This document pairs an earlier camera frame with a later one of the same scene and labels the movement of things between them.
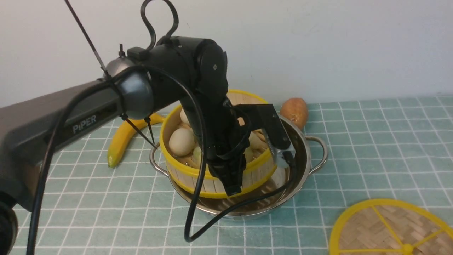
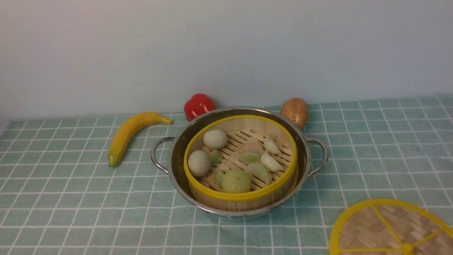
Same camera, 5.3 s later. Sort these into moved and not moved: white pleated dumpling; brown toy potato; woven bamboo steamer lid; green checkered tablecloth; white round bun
Moved: white round bun; white pleated dumpling
Not moved: woven bamboo steamer lid; green checkered tablecloth; brown toy potato
